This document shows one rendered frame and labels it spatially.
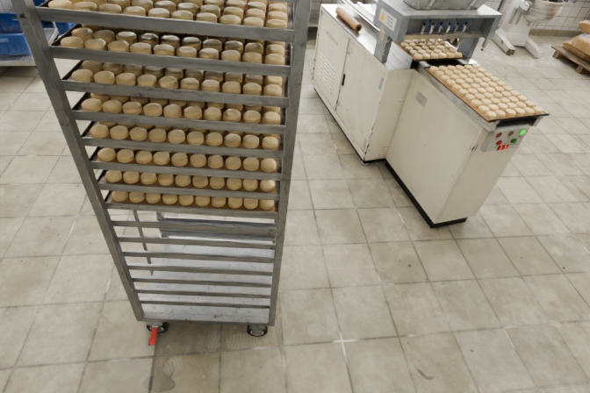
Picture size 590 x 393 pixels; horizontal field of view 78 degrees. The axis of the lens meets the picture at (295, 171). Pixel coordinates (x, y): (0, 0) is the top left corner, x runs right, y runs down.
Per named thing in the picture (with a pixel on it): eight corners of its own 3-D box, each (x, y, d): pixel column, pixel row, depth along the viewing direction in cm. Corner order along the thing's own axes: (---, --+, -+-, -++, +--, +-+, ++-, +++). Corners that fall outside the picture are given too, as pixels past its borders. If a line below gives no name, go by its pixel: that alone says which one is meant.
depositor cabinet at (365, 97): (309, 89, 378) (320, 4, 323) (371, 85, 398) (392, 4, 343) (361, 169, 289) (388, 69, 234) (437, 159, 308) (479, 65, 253)
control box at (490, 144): (478, 148, 201) (490, 127, 192) (514, 144, 208) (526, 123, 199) (483, 153, 199) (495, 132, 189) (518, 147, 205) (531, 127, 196)
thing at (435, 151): (381, 166, 294) (415, 60, 236) (418, 160, 304) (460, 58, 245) (429, 232, 245) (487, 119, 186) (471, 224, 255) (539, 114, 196)
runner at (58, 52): (301, 73, 96) (302, 62, 94) (301, 78, 94) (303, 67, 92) (46, 52, 92) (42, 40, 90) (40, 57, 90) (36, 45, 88)
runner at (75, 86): (298, 103, 102) (298, 93, 100) (298, 108, 100) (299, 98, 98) (58, 84, 98) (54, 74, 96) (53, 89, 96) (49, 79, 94)
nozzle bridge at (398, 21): (366, 48, 257) (377, -4, 234) (452, 46, 277) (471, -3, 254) (388, 70, 233) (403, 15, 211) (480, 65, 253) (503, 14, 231)
